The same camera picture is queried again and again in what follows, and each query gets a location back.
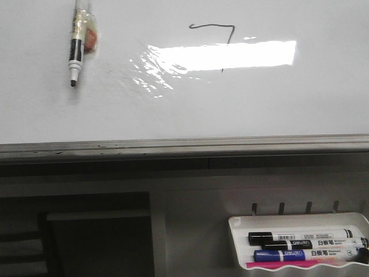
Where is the black whiteboard marker with tape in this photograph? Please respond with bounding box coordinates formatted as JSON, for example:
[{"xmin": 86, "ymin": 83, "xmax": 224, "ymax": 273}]
[{"xmin": 68, "ymin": 1, "xmax": 98, "ymax": 87}]

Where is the white whiteboard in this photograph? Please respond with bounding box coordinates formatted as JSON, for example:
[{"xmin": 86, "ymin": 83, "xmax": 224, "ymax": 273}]
[{"xmin": 1, "ymin": 1, "xmax": 368, "ymax": 163}]

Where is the metal hook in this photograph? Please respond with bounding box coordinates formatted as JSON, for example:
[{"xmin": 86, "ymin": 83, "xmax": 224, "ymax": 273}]
[
  {"xmin": 278, "ymin": 202, "xmax": 285, "ymax": 215},
  {"xmin": 305, "ymin": 201, "xmax": 312, "ymax": 214},
  {"xmin": 332, "ymin": 200, "xmax": 340, "ymax": 214},
  {"xmin": 251, "ymin": 203, "xmax": 258, "ymax": 216}
]

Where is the white plastic marker tray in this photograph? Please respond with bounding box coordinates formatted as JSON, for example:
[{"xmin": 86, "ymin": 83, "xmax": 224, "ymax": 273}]
[{"xmin": 228, "ymin": 212, "xmax": 368, "ymax": 276}]

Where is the black capped marker top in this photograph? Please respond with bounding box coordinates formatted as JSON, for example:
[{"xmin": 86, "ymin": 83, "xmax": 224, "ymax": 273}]
[{"xmin": 248, "ymin": 229, "xmax": 354, "ymax": 246}]

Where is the black capped marker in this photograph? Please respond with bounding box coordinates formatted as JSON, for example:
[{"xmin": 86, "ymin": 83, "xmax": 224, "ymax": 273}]
[
  {"xmin": 248, "ymin": 229, "xmax": 354, "ymax": 246},
  {"xmin": 261, "ymin": 237, "xmax": 368, "ymax": 250}
]

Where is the dark cabinet panel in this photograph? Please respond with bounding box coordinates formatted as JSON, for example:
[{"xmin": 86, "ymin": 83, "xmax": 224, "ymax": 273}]
[{"xmin": 37, "ymin": 209, "xmax": 155, "ymax": 276}]

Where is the blue capped marker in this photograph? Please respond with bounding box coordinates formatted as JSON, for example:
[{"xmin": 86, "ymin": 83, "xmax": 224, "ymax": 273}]
[{"xmin": 254, "ymin": 247, "xmax": 361, "ymax": 262}]

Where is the black capped marker middle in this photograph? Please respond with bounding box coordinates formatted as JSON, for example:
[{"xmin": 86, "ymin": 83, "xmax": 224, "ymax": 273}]
[{"xmin": 261, "ymin": 237, "xmax": 368, "ymax": 250}]

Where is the black object in tray corner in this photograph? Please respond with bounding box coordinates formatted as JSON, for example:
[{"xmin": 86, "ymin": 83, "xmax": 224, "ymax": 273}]
[{"xmin": 354, "ymin": 248, "xmax": 369, "ymax": 265}]

